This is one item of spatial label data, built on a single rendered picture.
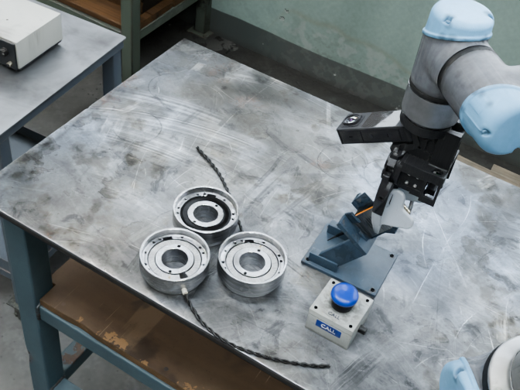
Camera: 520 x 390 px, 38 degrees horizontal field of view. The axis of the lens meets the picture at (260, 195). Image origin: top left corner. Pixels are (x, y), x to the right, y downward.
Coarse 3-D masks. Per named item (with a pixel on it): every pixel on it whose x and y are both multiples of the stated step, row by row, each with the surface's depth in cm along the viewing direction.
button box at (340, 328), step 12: (324, 288) 110; (324, 300) 108; (360, 300) 109; (372, 300) 109; (312, 312) 107; (324, 312) 107; (336, 312) 107; (348, 312) 107; (360, 312) 107; (312, 324) 109; (324, 324) 107; (336, 324) 106; (348, 324) 106; (360, 324) 108; (324, 336) 109; (336, 336) 107; (348, 336) 106
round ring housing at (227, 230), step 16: (192, 192) 123; (208, 192) 124; (224, 192) 123; (176, 208) 120; (192, 208) 121; (208, 208) 122; (176, 224) 118; (208, 224) 118; (208, 240) 117; (224, 240) 120
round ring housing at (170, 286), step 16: (160, 240) 116; (192, 240) 116; (144, 256) 112; (160, 256) 113; (176, 256) 115; (192, 256) 113; (208, 256) 112; (144, 272) 110; (176, 272) 111; (160, 288) 110; (176, 288) 109; (192, 288) 111
